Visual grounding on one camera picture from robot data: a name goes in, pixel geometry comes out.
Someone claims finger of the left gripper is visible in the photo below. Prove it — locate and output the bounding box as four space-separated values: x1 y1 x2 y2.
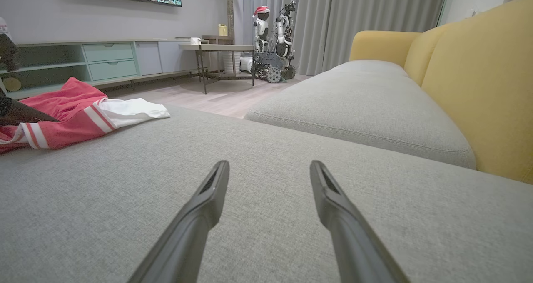
0 97 60 127

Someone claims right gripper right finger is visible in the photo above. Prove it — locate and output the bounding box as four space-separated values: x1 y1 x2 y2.
309 160 411 283

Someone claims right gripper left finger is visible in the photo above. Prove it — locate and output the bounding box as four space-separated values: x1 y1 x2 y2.
127 160 230 283

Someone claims red and white garment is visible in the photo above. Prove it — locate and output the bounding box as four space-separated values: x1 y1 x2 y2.
0 77 170 154

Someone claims pale green TV cabinet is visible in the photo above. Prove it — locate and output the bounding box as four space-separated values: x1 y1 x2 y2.
0 39 209 100

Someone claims grey sofa chaise cushion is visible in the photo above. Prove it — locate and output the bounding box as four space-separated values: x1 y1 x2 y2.
0 104 533 283

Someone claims grey sofa seat cushion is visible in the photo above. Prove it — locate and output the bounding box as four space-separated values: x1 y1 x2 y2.
244 60 477 170

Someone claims white ribbed bin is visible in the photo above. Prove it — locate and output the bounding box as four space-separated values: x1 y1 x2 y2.
222 52 242 74

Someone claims grey top metal table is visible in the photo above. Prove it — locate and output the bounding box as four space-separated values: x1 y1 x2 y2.
179 44 255 95

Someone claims yellow sofa back cushion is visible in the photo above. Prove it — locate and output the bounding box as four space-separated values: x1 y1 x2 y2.
403 23 452 87
421 0 533 185

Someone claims dark small side table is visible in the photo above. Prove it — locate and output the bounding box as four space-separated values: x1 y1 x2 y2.
202 35 234 45

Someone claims yellow sofa armrest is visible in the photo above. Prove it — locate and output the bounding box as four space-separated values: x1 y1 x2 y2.
349 30 422 63

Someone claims robot with Santa hat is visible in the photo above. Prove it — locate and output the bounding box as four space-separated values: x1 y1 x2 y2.
252 6 271 53

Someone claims grey white humanoid robot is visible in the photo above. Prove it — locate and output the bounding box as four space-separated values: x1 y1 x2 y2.
273 1 297 59

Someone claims grey curtain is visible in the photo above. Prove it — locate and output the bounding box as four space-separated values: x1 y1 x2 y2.
233 0 450 76

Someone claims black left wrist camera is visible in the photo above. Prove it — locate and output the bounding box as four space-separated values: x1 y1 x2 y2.
0 32 20 72

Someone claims wooden wall trim strip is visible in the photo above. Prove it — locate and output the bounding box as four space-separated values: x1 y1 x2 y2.
226 0 234 38

